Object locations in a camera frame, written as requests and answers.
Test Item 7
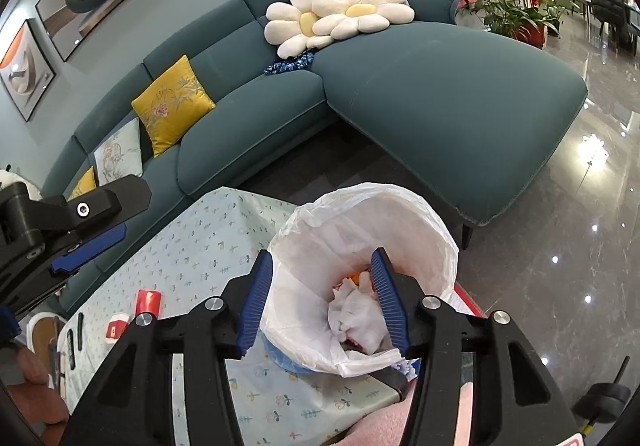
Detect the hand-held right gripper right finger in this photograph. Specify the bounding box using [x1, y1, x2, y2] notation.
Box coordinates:
[370, 247, 576, 446]

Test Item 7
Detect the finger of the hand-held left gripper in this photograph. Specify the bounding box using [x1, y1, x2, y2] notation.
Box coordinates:
[49, 223, 128, 279]
[42, 175, 152, 240]

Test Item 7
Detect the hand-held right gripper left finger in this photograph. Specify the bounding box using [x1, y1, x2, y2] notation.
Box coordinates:
[60, 250, 275, 446]

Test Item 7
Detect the white tissue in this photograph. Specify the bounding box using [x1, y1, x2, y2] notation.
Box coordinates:
[327, 271, 396, 354]

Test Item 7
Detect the bin with white liner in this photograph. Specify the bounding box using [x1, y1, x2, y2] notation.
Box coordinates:
[259, 182, 460, 379]

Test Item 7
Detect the person's left hand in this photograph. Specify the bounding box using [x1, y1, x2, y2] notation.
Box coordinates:
[14, 350, 72, 428]

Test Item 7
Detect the yellow embroidered cushion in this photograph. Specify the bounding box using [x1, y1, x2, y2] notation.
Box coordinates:
[66, 166, 98, 201]
[131, 54, 217, 159]

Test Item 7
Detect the white panda plush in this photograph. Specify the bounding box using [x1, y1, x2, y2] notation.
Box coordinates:
[0, 168, 43, 201]

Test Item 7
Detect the pale blue embroidered cushion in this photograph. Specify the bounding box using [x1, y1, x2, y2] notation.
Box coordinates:
[93, 118, 146, 187]

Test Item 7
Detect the pale blue floral tablecloth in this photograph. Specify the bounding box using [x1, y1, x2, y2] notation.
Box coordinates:
[57, 186, 416, 446]

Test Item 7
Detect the small red paper cup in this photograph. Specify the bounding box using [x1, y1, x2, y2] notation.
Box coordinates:
[107, 311, 131, 341]

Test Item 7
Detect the red can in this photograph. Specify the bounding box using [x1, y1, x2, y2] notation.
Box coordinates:
[137, 290, 164, 319]

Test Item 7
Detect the teal corner sofa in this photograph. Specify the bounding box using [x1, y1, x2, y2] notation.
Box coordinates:
[40, 0, 589, 317]

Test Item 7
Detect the black round weight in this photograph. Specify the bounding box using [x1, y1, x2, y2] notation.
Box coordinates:
[572, 355, 633, 427]

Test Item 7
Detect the blue patterned cloth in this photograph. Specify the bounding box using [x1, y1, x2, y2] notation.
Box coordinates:
[263, 52, 317, 75]

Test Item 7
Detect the white daisy cushion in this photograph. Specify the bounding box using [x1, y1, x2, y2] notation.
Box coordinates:
[265, 0, 346, 59]
[307, 0, 416, 49]

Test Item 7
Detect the green potted plant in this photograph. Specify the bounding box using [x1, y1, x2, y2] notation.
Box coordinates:
[457, 0, 566, 49]

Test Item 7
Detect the dark dining chair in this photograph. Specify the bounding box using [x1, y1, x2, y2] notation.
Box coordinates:
[592, 0, 636, 51]

